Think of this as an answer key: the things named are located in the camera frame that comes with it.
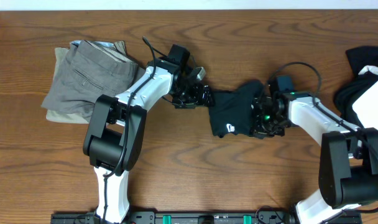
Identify black t-shirt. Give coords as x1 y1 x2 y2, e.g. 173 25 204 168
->
208 80 264 138

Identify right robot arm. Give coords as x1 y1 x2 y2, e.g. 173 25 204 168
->
253 76 378 223

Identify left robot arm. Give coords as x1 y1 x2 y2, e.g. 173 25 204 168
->
83 44 214 223

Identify grey folded trousers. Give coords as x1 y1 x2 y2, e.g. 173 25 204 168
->
41 40 145 122

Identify white garment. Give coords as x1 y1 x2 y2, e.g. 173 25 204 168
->
353 65 378 129

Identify black garment pile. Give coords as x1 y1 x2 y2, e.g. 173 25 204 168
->
333 46 378 128

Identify beige folded garment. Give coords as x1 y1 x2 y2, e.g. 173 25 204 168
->
45 40 127 125

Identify black mounting rail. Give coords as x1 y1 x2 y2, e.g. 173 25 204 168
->
50 206 299 224

